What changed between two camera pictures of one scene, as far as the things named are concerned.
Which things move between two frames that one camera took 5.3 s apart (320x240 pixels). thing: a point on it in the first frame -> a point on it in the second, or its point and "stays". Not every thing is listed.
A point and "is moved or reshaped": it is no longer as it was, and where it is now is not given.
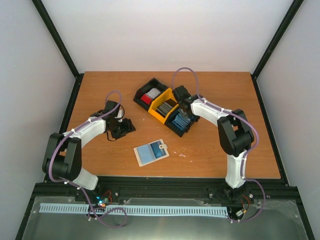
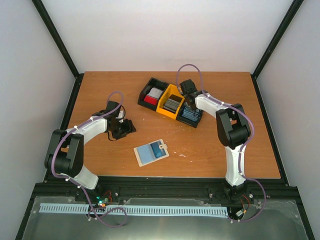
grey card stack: x=164 y=108 -> x=171 y=105
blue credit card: x=158 y=152 stays
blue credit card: x=146 y=154 stays
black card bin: x=169 y=126 is moved or reshaped
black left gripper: x=128 y=128 stays
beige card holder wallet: x=151 y=152 stays
